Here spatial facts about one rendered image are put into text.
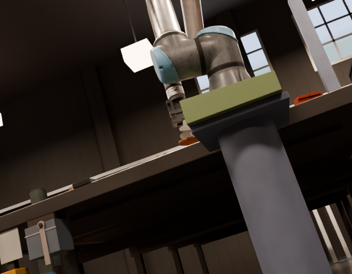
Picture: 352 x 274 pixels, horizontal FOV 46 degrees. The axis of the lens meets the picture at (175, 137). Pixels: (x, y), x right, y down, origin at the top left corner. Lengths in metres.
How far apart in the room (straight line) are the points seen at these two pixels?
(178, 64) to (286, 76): 6.43
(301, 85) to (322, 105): 6.15
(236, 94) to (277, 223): 0.34
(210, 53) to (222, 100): 0.20
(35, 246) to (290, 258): 0.96
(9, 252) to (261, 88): 1.16
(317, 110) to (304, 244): 0.49
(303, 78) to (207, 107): 6.55
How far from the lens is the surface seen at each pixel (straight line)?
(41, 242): 1.65
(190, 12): 1.62
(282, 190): 1.10
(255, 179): 1.10
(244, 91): 1.08
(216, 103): 1.08
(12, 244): 1.76
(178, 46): 1.24
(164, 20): 1.34
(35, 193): 7.73
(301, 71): 7.64
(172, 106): 1.75
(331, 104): 1.41
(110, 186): 1.53
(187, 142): 1.71
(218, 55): 1.23
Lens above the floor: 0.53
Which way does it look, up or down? 17 degrees up
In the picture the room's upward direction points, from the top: 17 degrees counter-clockwise
